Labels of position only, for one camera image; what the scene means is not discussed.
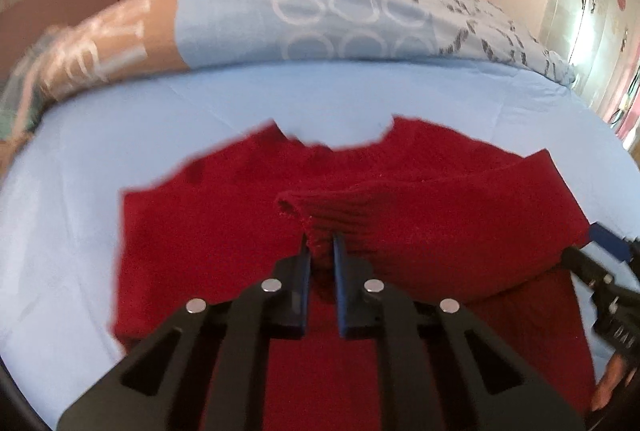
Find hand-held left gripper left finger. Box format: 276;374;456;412
56;233;313;431

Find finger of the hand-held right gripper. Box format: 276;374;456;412
560;247;617;294
589;222;640;264

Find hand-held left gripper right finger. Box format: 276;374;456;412
332;233;587;431

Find red knit sweater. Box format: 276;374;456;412
111;116;598;431

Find person's right hand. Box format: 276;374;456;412
590;352;636;413

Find patterned blue and tan quilt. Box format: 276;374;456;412
20;0;576;122

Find plaid pillow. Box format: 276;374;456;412
0;28;56;144

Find brown headboard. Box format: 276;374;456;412
0;0;123;44

